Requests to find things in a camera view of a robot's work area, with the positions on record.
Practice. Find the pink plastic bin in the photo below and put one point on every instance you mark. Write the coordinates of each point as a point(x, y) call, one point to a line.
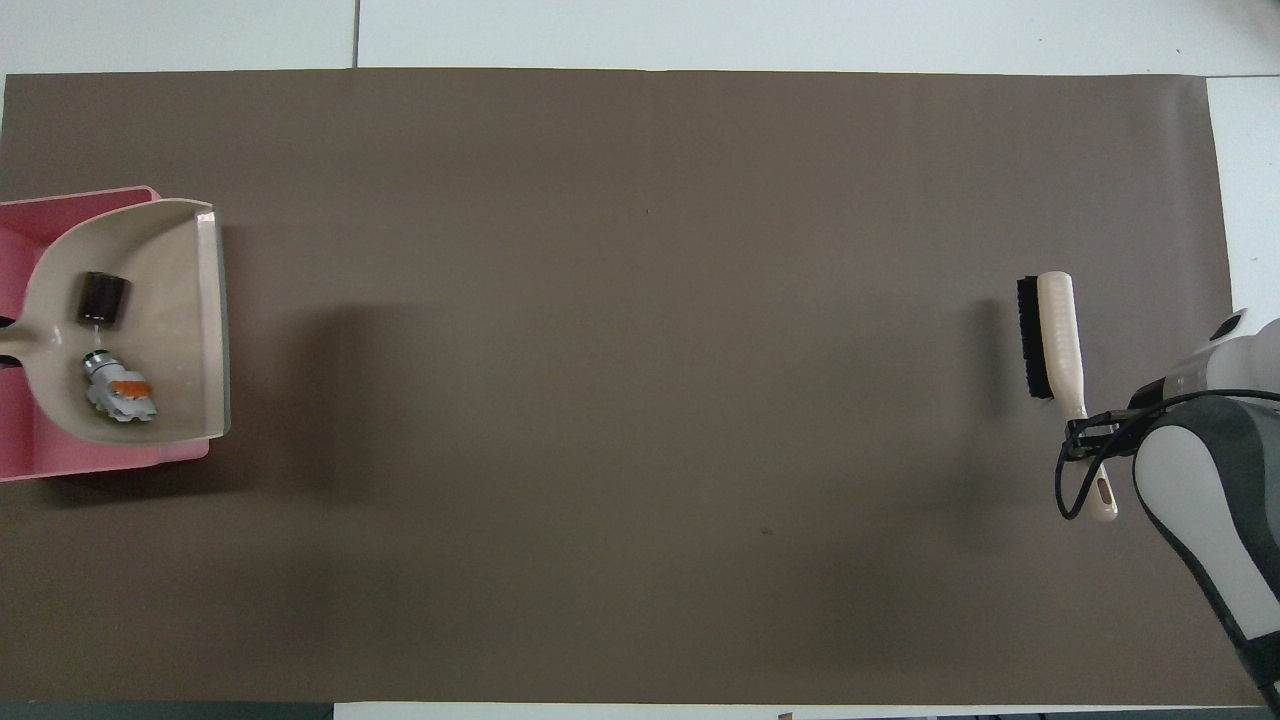
point(20, 250)

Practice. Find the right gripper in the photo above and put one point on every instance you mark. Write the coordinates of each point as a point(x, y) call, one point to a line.
point(1147, 396)

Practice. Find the white and orange electronic scrap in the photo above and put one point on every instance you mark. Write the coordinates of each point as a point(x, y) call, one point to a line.
point(122, 392)

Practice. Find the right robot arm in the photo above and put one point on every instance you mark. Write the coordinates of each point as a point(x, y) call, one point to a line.
point(1200, 500)

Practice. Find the beige brush with black bristles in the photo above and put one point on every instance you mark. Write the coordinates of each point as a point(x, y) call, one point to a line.
point(1058, 330)

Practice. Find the beige plastic dustpan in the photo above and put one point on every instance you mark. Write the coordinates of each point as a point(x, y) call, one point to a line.
point(170, 320)

